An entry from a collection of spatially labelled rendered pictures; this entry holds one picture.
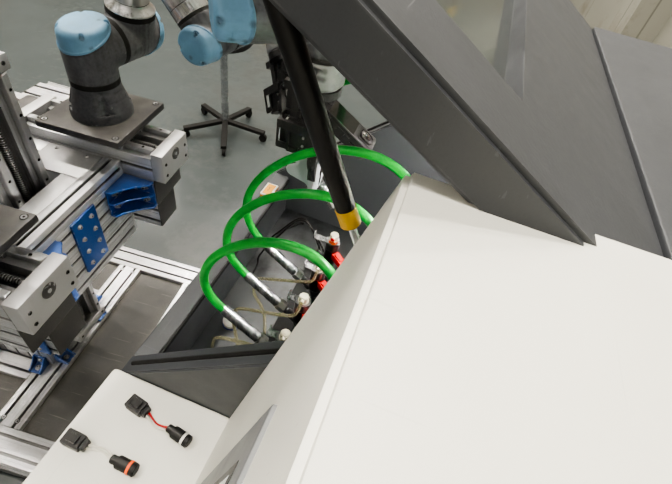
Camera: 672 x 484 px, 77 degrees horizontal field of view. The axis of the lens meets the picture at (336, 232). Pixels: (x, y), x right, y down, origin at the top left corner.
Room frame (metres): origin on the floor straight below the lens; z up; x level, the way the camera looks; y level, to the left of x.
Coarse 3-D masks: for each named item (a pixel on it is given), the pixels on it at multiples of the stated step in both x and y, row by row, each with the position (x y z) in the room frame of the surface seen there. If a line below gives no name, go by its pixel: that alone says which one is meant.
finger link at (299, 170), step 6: (300, 162) 0.59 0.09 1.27; (306, 162) 0.59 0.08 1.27; (318, 162) 0.58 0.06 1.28; (288, 168) 0.60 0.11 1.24; (294, 168) 0.60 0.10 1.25; (300, 168) 0.60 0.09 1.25; (306, 168) 0.59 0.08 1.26; (318, 168) 0.59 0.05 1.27; (294, 174) 0.60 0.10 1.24; (300, 174) 0.60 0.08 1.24; (306, 174) 0.59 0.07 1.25; (318, 174) 0.60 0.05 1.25; (306, 180) 0.59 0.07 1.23; (318, 180) 0.60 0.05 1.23; (312, 186) 0.59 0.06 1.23
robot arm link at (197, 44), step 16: (176, 0) 0.82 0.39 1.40; (192, 0) 0.83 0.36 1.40; (176, 16) 0.81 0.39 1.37; (192, 16) 0.81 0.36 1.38; (208, 16) 0.83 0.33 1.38; (192, 32) 0.78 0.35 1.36; (208, 32) 0.80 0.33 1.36; (192, 48) 0.78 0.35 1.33; (208, 48) 0.78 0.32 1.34; (224, 48) 0.82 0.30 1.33
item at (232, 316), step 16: (240, 240) 0.38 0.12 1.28; (256, 240) 0.37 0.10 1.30; (272, 240) 0.37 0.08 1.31; (288, 240) 0.37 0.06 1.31; (208, 256) 0.39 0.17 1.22; (304, 256) 0.35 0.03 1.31; (320, 256) 0.36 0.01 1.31; (208, 272) 0.38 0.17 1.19; (208, 288) 0.38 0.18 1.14; (224, 304) 0.39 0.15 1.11; (240, 320) 0.37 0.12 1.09; (256, 336) 0.37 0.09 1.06
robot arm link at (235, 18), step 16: (208, 0) 0.57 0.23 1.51; (224, 0) 0.52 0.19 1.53; (240, 0) 0.53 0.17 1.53; (256, 0) 0.54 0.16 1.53; (224, 16) 0.52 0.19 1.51; (240, 16) 0.53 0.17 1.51; (256, 16) 0.53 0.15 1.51; (224, 32) 0.52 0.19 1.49; (240, 32) 0.53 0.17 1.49; (256, 32) 0.53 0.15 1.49; (272, 32) 0.54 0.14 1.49
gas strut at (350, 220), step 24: (264, 0) 0.27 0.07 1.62; (288, 24) 0.27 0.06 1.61; (288, 48) 0.27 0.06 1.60; (288, 72) 0.27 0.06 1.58; (312, 72) 0.28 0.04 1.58; (312, 96) 0.27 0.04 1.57; (312, 120) 0.27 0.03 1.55; (312, 144) 0.27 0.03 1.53; (336, 144) 0.28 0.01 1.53; (336, 168) 0.27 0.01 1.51; (336, 192) 0.27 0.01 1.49
